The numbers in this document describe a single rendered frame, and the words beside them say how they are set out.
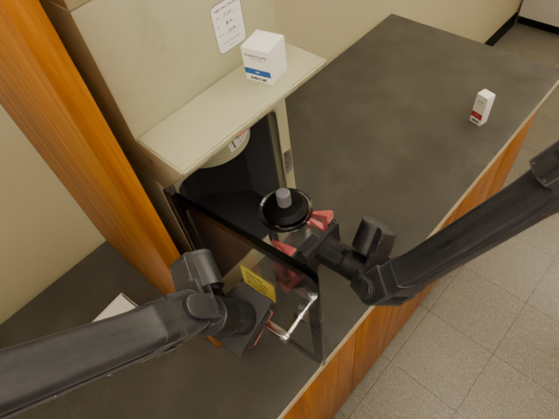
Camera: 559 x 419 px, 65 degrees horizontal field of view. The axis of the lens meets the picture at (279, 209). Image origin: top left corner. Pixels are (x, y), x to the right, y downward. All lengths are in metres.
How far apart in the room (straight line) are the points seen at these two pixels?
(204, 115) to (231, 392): 0.63
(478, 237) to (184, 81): 0.49
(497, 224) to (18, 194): 1.01
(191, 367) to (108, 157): 0.65
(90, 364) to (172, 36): 0.44
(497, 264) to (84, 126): 2.09
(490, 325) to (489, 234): 1.57
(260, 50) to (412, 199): 0.74
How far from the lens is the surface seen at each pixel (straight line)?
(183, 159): 0.64
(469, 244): 0.67
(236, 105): 0.70
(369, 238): 0.81
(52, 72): 0.51
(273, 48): 0.71
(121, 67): 0.65
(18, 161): 1.16
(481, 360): 2.14
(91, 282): 1.31
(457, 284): 2.26
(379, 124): 1.50
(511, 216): 0.64
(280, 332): 0.80
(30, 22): 0.49
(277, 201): 0.85
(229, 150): 0.89
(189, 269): 0.65
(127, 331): 0.53
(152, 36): 0.67
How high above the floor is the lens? 1.95
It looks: 52 degrees down
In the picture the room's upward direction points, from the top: 10 degrees counter-clockwise
